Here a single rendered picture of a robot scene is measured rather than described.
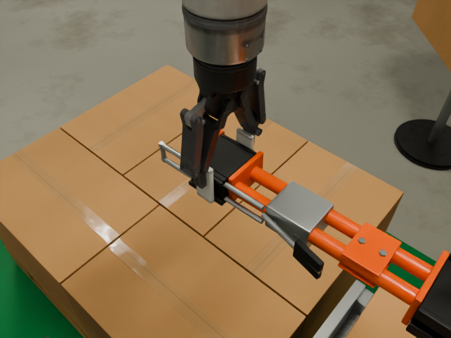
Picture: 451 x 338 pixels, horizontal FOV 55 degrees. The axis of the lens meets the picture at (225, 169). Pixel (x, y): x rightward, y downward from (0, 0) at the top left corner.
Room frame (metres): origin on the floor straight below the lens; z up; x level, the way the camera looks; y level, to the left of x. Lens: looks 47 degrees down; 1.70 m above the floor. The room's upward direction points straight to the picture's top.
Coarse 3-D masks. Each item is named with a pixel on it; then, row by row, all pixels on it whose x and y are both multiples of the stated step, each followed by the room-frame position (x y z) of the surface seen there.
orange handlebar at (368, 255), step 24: (336, 216) 0.35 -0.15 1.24; (312, 240) 0.31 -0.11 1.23; (336, 240) 0.31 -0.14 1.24; (360, 240) 0.30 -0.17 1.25; (384, 240) 0.30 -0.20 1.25; (360, 264) 0.27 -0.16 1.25; (384, 264) 0.27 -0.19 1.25; (408, 264) 0.27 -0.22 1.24; (384, 288) 0.25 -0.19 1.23; (408, 288) 0.24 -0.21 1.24
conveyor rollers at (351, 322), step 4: (352, 316) 0.53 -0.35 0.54; (356, 316) 0.52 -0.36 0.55; (348, 320) 0.52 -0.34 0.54; (352, 320) 0.51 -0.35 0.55; (356, 320) 0.51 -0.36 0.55; (344, 324) 0.51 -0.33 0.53; (348, 324) 0.50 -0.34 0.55; (352, 324) 0.50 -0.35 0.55; (344, 328) 0.49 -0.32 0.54; (348, 328) 0.49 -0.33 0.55; (340, 332) 0.48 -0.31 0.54; (344, 332) 0.48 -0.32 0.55; (348, 332) 0.48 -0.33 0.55; (336, 336) 0.47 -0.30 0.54; (340, 336) 0.47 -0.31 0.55; (344, 336) 0.47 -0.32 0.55
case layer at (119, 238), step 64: (64, 128) 1.31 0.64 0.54; (128, 128) 1.31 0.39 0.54; (0, 192) 0.97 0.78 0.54; (64, 192) 0.97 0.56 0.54; (128, 192) 0.97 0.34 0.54; (192, 192) 0.97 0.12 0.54; (320, 192) 0.97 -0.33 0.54; (384, 192) 0.97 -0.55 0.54; (64, 256) 0.72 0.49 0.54; (128, 256) 0.72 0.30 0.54; (192, 256) 0.72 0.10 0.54; (256, 256) 0.72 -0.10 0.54; (320, 256) 0.72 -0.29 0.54; (128, 320) 0.51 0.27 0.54; (192, 320) 0.51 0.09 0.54; (256, 320) 0.51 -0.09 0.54; (320, 320) 0.64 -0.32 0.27
